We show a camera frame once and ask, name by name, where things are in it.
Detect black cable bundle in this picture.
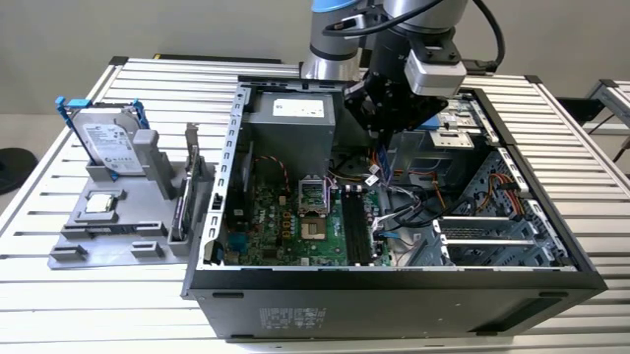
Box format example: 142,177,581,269
389,191,474,232

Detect metal socket cover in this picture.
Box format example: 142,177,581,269
298,172,330,218

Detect grey parts rack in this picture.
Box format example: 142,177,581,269
47,123,218,272

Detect green motherboard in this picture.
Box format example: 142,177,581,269
223,180,395,267

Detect orange red power wires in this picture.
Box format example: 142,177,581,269
485,172,526,222

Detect grey power supply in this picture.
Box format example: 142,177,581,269
243,91,339,174

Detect graphics card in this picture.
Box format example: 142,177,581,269
175,123,208,244

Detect red black fan wire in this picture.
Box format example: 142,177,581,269
252,154,292,195

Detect black PC case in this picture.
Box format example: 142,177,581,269
179,73,610,342

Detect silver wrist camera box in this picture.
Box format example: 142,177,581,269
402,53,467,97

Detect orange yellow drive wires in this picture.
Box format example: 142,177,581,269
371,147,449,209

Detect CPU socket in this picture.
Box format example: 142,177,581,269
300,216,330,241

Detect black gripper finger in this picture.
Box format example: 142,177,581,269
386,97,450,154
343,73,389,154

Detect metal drive cage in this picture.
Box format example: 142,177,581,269
376,91,489,185

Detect perforated metal disk cage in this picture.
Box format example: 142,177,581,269
433,215,561,267

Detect black round object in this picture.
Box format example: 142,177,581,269
0,147,40,195

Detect hard disk in blue carrier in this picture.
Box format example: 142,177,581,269
55,94,152,181

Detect silver CPU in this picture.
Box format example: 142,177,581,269
84,192,119,214

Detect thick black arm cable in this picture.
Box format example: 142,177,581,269
322,0,509,74

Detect dark blue RAM stick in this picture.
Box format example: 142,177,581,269
376,145,398,187

